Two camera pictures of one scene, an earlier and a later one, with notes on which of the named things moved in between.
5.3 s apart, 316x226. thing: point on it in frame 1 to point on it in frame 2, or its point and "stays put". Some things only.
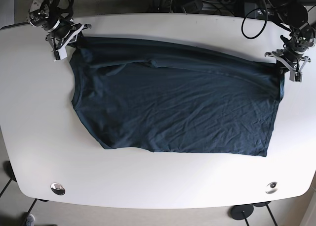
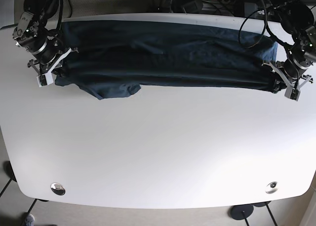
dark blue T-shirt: [139, 96] to [116, 59]
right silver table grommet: [271, 187] stays put
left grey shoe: [30, 220] stays put
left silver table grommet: [58, 189] stays put
